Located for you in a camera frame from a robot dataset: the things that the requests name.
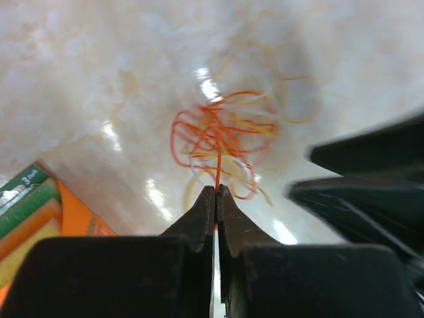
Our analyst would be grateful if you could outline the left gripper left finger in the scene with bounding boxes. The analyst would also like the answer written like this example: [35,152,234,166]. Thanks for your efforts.
[1,186,215,317]

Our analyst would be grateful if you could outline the sponge daddy package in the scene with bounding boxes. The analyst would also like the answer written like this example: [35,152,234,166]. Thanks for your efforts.
[1,160,115,301]

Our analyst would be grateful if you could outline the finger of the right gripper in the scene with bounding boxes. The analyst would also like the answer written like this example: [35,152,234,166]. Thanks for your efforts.
[288,177,423,262]
[309,113,423,176]

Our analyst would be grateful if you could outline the yellow cable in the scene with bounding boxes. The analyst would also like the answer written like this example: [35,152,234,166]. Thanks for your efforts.
[184,42,324,208]

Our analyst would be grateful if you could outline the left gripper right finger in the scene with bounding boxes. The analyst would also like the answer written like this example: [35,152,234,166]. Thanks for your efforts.
[215,185,423,317]

